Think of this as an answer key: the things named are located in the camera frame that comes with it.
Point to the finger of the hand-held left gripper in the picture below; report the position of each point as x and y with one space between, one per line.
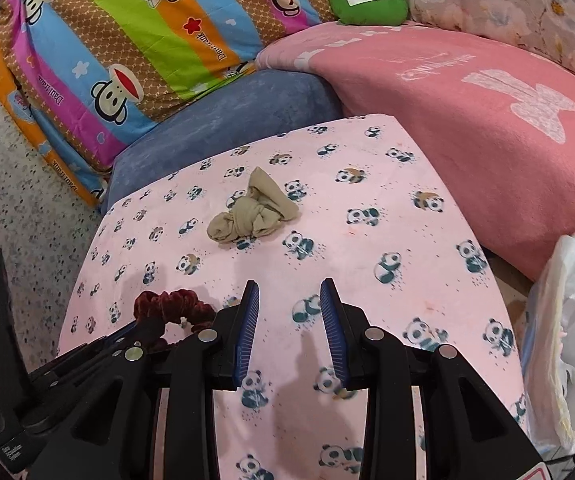
112 340

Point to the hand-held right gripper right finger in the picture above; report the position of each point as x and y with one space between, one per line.
332 330

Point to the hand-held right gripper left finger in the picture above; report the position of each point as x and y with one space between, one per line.
246 330

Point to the dark red scrunchie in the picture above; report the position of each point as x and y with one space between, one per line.
167 305

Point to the tan knotted stocking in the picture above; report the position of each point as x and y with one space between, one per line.
247 215

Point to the white plastic bag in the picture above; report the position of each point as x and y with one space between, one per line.
567 310

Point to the pink panda printed cloth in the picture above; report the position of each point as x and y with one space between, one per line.
367 170

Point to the blue cushion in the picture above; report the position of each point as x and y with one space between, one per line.
217 105

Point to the pink blanket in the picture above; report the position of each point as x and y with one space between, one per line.
417 110

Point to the colourful monkey printed pillow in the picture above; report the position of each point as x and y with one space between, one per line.
117 25

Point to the green plush cushion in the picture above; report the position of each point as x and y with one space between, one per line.
367 10

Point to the floral printed cloth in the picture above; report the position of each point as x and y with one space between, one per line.
517 5

